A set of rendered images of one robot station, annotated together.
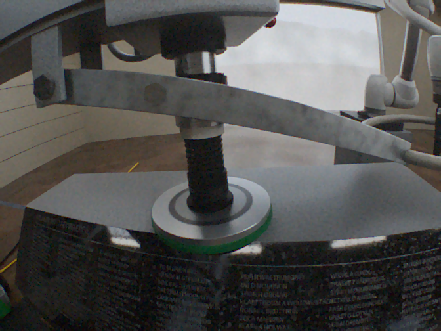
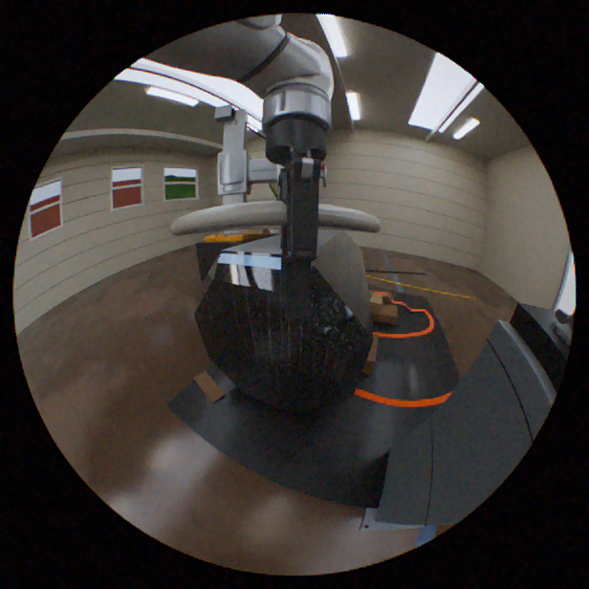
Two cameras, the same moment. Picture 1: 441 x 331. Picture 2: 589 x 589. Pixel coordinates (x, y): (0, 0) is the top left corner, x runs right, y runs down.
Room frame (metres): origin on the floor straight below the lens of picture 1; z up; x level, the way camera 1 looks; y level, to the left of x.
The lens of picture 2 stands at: (0.54, -1.05, 0.95)
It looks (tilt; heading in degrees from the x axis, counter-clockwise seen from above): 26 degrees down; 102
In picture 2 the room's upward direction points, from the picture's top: straight up
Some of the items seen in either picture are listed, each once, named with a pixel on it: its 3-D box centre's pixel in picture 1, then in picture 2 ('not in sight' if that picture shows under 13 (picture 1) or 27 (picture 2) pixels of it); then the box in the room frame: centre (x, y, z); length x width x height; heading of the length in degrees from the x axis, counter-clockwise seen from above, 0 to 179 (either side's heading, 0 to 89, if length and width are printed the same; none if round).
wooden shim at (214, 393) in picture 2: not in sight; (208, 386); (-0.10, -0.59, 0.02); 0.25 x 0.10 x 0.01; 153
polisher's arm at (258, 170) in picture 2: not in sight; (255, 171); (-0.16, 0.54, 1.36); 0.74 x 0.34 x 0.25; 18
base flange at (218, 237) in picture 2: not in sight; (237, 234); (-0.35, 0.48, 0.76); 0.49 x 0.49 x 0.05; 78
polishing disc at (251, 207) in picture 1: (210, 203); not in sight; (0.34, 0.02, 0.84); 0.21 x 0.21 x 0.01
